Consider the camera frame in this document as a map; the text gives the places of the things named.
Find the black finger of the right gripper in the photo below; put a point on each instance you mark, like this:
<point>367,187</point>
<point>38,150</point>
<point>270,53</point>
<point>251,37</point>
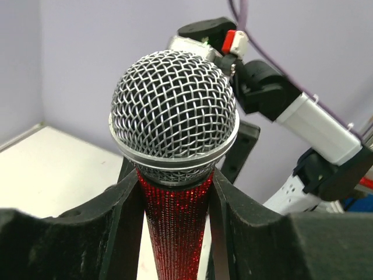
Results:
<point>247,137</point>

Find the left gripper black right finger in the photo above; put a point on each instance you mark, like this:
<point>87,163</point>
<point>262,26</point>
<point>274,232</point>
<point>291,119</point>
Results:
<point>250,241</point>

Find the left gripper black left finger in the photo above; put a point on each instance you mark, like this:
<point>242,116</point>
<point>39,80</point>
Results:
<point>99,239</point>

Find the red glitter microphone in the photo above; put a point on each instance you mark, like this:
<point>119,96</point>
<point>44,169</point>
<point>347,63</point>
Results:
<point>173,116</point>

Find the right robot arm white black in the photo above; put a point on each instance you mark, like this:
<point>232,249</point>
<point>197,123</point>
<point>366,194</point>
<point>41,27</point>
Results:
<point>336,160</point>

